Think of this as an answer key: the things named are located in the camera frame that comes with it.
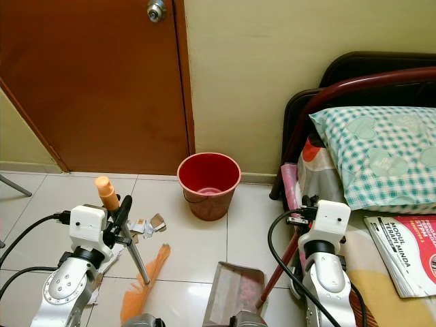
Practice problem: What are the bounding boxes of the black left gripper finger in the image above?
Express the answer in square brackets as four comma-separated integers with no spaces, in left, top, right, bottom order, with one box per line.
[113,195,134,232]

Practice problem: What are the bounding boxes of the orange broom with silver handle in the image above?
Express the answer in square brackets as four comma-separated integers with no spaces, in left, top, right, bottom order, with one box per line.
[95,175,172,327]

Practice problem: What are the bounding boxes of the grey dustpan with maroon handle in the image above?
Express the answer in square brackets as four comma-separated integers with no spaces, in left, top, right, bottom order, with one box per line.
[203,230,306,327]

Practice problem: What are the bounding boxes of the mattress with printed sheet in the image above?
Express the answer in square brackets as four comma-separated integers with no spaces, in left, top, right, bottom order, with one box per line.
[279,136,436,327]

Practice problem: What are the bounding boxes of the grey robot left leg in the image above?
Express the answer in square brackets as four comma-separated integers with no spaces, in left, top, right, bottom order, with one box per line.
[121,313,158,327]

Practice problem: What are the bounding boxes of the grey robot leg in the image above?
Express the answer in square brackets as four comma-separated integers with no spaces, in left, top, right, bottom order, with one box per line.
[121,313,158,327]
[228,310,267,327]

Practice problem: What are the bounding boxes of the red plastic bucket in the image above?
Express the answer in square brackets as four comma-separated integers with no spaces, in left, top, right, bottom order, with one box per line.
[177,152,242,221]

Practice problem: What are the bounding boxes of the green checked pillow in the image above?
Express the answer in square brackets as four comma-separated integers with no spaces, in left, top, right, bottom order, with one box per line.
[309,106,436,213]

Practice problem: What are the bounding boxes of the white and red book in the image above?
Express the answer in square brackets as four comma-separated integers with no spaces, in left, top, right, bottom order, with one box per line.
[362,215,436,300]

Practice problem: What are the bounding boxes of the grey metal chair leg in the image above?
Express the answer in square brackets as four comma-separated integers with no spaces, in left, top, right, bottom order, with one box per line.
[0,175,33,198]

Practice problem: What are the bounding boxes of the grey robot right leg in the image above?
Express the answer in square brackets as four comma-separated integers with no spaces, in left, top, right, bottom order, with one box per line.
[228,310,267,327]

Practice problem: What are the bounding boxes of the brown wooden door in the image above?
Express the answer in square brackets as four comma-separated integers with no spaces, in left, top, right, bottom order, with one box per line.
[0,0,196,175]

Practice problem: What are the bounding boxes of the dark wooden headboard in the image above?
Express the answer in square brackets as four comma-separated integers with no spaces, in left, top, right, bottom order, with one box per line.
[282,51,436,174]

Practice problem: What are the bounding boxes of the silver door knob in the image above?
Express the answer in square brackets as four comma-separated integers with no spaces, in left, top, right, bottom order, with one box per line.
[146,0,168,23]

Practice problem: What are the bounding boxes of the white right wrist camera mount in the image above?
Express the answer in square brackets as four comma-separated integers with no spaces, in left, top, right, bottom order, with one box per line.
[305,200,352,251]

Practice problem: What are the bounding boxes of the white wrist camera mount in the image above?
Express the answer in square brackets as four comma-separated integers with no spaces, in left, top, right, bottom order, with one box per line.
[305,200,352,251]
[69,204,112,264]

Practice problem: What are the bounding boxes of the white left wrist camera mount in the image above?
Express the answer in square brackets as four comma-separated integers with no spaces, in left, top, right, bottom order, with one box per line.
[69,204,112,264]

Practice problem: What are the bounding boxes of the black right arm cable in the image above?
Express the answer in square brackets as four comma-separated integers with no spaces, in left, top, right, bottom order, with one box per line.
[267,208,332,327]

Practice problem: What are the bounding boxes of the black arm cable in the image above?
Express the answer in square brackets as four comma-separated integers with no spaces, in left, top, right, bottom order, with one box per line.
[267,208,332,327]
[0,213,74,270]

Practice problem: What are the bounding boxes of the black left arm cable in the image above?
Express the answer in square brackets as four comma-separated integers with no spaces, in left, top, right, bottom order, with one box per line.
[0,213,74,270]

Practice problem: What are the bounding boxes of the maroon metal bed frame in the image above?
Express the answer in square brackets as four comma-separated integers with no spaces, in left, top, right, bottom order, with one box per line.
[268,66,436,202]

